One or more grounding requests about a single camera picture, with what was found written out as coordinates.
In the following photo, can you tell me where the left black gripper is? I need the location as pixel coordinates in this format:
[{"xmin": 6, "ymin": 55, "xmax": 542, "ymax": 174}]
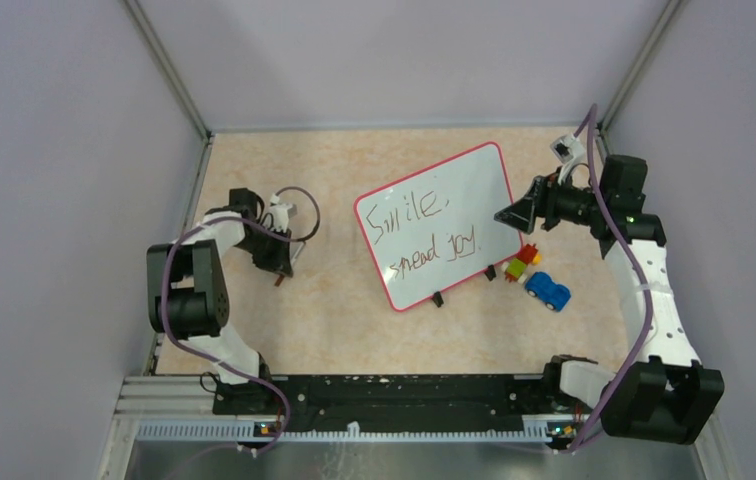
[{"xmin": 235, "ymin": 224, "xmax": 293, "ymax": 277}]

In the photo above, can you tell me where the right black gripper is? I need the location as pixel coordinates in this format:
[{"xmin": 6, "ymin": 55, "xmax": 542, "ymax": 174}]
[{"xmin": 495, "ymin": 166, "xmax": 608, "ymax": 234}]

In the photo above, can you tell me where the pink-framed whiteboard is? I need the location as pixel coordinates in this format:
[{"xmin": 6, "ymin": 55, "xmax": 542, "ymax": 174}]
[{"xmin": 353, "ymin": 142, "xmax": 524, "ymax": 312}]

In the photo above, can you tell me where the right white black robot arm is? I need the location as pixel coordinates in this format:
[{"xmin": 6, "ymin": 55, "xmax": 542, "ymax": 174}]
[{"xmin": 494, "ymin": 155, "xmax": 725, "ymax": 448}]

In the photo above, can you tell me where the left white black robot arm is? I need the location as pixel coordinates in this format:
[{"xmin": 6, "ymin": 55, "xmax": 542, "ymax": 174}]
[{"xmin": 146, "ymin": 188, "xmax": 297, "ymax": 414}]

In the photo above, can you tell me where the colourful toy brick figure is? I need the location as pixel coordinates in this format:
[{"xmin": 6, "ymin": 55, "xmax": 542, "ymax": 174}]
[{"xmin": 501, "ymin": 243, "xmax": 542, "ymax": 282}]

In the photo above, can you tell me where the blue toy car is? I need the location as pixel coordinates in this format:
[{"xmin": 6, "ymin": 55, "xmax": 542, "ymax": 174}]
[{"xmin": 524, "ymin": 272, "xmax": 572, "ymax": 312}]

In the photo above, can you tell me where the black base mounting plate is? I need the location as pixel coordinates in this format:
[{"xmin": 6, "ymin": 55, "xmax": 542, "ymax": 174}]
[{"xmin": 212, "ymin": 374, "xmax": 591, "ymax": 433}]

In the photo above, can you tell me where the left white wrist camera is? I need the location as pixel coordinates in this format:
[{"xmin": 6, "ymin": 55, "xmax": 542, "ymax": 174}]
[{"xmin": 261, "ymin": 194, "xmax": 298, "ymax": 234}]

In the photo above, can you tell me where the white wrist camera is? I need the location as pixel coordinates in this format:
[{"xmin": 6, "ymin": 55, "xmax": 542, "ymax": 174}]
[
  {"xmin": 261, "ymin": 194, "xmax": 298, "ymax": 234},
  {"xmin": 550, "ymin": 134, "xmax": 586, "ymax": 164}
]

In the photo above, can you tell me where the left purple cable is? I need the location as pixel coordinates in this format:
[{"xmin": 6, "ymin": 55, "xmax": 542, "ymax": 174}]
[{"xmin": 159, "ymin": 186, "xmax": 322, "ymax": 458}]

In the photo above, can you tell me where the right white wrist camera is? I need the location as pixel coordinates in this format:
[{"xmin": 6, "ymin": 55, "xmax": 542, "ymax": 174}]
[{"xmin": 550, "ymin": 134, "xmax": 586, "ymax": 164}]

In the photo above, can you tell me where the aluminium frame rail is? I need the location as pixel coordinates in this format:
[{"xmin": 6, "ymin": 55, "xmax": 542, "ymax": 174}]
[{"xmin": 98, "ymin": 365, "xmax": 742, "ymax": 479}]

